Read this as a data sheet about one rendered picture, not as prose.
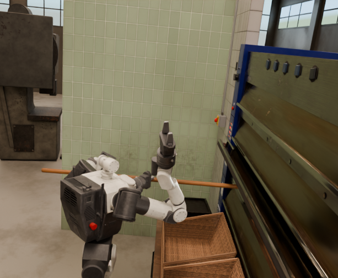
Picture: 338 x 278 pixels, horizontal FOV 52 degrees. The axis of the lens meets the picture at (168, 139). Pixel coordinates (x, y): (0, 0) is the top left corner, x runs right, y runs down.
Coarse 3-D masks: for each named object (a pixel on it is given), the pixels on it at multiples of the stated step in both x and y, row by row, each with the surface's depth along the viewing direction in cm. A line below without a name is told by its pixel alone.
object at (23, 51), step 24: (0, 24) 483; (24, 24) 490; (48, 24) 496; (0, 48) 492; (24, 48) 498; (48, 48) 505; (0, 72) 500; (24, 72) 508; (48, 72) 515; (0, 96) 536; (24, 96) 543; (0, 120) 546; (24, 120) 554; (48, 120) 554; (0, 144) 556; (24, 144) 563; (48, 144) 572
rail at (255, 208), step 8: (224, 152) 232; (232, 160) 215; (232, 168) 203; (240, 176) 188; (240, 184) 179; (248, 192) 168; (248, 200) 161; (256, 208) 151; (256, 216) 146; (264, 224) 137; (264, 232) 134; (272, 240) 126; (272, 248) 123; (280, 256) 117; (280, 264) 115; (288, 272) 108
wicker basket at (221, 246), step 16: (176, 224) 276; (192, 224) 276; (208, 224) 276; (224, 224) 260; (176, 240) 276; (192, 240) 278; (208, 240) 280; (224, 240) 248; (176, 256) 255; (192, 256) 257; (208, 256) 222; (224, 256) 222; (176, 272) 225
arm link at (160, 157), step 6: (162, 138) 152; (162, 144) 151; (174, 144) 150; (162, 150) 154; (168, 150) 149; (174, 150) 159; (162, 156) 155; (168, 156) 155; (174, 156) 156; (162, 162) 157; (168, 162) 156
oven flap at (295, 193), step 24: (240, 144) 240; (264, 144) 199; (264, 168) 184; (288, 168) 159; (288, 192) 150; (312, 192) 133; (288, 216) 140; (312, 216) 126; (336, 216) 114; (312, 240) 120; (336, 240) 109; (336, 264) 104
